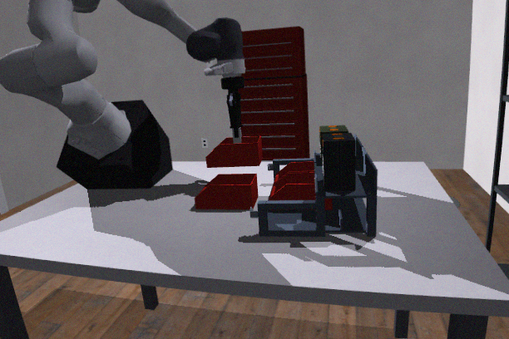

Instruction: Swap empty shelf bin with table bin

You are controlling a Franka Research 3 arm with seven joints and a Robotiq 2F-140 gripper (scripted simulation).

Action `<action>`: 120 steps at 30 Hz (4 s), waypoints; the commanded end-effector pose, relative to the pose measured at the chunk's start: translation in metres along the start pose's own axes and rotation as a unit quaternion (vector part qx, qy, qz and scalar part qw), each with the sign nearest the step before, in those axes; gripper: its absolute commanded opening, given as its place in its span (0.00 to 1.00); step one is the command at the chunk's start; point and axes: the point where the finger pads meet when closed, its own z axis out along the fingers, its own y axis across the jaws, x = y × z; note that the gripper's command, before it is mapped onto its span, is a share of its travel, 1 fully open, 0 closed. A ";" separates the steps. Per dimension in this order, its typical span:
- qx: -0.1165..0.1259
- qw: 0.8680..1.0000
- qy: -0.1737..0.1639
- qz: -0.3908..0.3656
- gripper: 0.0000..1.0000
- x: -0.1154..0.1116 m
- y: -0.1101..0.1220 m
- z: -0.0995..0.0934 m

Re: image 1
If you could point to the red bin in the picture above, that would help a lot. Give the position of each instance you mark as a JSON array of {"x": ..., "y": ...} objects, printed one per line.
[
  {"x": 228, "y": 154},
  {"x": 297, "y": 186},
  {"x": 229, "y": 191},
  {"x": 294, "y": 167}
]

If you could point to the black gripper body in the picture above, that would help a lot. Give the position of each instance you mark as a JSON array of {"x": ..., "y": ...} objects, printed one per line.
[{"x": 232, "y": 85}]

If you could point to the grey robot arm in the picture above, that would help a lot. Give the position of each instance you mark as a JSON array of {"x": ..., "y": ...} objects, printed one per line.
[{"x": 52, "y": 70}]

